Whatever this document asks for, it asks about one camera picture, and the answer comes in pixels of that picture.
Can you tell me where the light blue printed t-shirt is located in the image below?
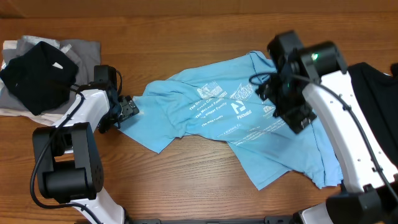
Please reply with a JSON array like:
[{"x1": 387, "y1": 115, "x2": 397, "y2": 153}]
[{"x1": 121, "y1": 51, "x2": 343, "y2": 189}]

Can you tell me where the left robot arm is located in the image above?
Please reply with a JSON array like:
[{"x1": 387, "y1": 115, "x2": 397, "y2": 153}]
[{"x1": 30, "y1": 65, "x2": 139, "y2": 224}]

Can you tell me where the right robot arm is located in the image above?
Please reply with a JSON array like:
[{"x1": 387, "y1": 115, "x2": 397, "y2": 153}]
[{"x1": 256, "y1": 30, "x2": 397, "y2": 223}]

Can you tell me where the folded grey shirt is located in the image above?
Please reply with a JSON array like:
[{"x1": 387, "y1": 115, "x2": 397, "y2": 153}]
[{"x1": 1, "y1": 35, "x2": 101, "y2": 114}]

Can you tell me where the folded white shirt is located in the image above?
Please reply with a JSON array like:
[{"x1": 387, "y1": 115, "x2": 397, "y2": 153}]
[{"x1": 1, "y1": 40, "x2": 62, "y2": 126}]

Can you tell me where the black t-shirt under blue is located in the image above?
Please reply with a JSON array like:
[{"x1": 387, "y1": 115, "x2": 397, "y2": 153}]
[{"x1": 348, "y1": 62, "x2": 397, "y2": 165}]

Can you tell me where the folded black shirt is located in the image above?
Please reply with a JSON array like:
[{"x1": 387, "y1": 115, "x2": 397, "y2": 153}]
[{"x1": 1, "y1": 42, "x2": 78, "y2": 116}]

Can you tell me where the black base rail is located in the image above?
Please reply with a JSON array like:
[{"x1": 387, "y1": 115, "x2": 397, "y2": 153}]
[{"x1": 124, "y1": 216, "x2": 297, "y2": 224}]

